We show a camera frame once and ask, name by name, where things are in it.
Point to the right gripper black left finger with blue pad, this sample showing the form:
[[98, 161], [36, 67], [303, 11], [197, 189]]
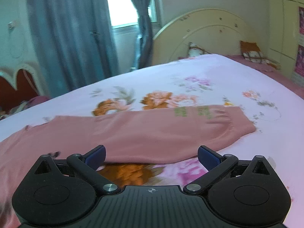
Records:
[[63, 193]]

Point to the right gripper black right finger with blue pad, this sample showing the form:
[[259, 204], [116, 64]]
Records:
[[240, 193]]

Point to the pink garment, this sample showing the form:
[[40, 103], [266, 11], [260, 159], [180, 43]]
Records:
[[159, 136]]

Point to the purple clothes pile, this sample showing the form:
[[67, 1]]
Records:
[[23, 106]]

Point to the floral white bedsheet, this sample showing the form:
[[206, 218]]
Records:
[[269, 100]]

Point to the pink poster on wardrobe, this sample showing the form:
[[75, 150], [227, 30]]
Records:
[[299, 59]]

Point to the right orange patterned pillow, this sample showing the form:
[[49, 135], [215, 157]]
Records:
[[251, 52]]

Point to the left patterned pillow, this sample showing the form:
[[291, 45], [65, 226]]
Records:
[[195, 50]]

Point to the cream arched headboard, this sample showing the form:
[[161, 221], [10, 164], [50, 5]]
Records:
[[215, 30]]

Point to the blue-grey left curtain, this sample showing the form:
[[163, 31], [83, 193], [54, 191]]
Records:
[[73, 42]]

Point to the blue-grey curtain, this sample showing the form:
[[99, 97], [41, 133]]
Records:
[[144, 42], [73, 42]]

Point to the window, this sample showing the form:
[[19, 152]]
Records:
[[122, 13]]

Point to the cream wardrobe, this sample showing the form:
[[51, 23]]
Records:
[[284, 36]]

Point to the blue-grey right curtain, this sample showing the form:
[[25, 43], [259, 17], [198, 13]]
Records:
[[144, 42]]

